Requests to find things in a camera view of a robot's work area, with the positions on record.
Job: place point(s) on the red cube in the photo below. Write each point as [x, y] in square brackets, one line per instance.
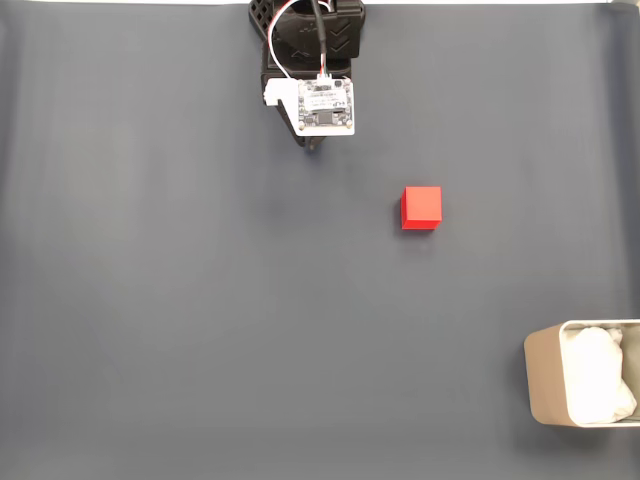
[421, 207]

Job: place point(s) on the beige rounded box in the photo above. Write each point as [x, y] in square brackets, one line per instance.
[542, 375]

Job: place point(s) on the blue-grey table mat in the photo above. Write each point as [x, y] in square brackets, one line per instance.
[200, 300]

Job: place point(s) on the white crumpled paper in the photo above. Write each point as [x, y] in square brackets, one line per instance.
[595, 375]

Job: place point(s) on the white camera board with mount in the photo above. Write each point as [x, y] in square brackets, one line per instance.
[325, 105]

